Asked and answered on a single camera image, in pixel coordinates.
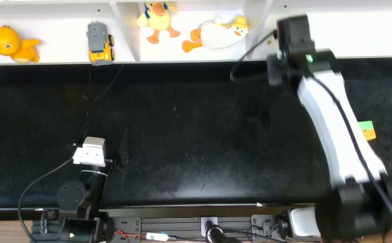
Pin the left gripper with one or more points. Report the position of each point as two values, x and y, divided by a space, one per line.
113 163

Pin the grey and yellow toy truck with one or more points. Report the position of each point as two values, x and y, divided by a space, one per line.
98 44

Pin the yellow rubber duck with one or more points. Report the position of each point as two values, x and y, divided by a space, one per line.
8 42

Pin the many-coloured puzzle cube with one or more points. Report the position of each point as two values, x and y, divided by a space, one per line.
367 130

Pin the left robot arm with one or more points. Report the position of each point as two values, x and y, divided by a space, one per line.
71 194

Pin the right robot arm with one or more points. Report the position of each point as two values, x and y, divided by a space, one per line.
334 128

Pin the yellow plush duck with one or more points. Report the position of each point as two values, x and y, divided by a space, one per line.
158 22

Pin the white plush duck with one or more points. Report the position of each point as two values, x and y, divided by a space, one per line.
219 35

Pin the white shelf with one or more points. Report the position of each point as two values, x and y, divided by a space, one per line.
367 33

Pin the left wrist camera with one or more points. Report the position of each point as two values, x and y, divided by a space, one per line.
89 152

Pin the mounting rail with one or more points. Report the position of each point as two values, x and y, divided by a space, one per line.
182 227

